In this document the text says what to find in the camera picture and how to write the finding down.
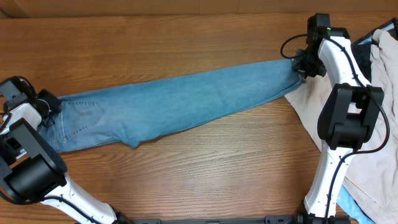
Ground light blue denim jeans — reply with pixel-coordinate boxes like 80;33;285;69
39;59;302;152

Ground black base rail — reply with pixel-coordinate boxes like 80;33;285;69
132;213;351;224

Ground beige cloth garment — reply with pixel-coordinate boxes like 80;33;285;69
284;28;398;224

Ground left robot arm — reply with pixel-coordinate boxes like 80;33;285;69
1;76;132;224

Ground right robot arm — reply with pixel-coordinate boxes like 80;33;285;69
292;13;385;223

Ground light blue cloth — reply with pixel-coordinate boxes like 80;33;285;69
336;185;375;224

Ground dark patterned garment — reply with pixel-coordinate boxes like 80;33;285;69
351;17;397;82

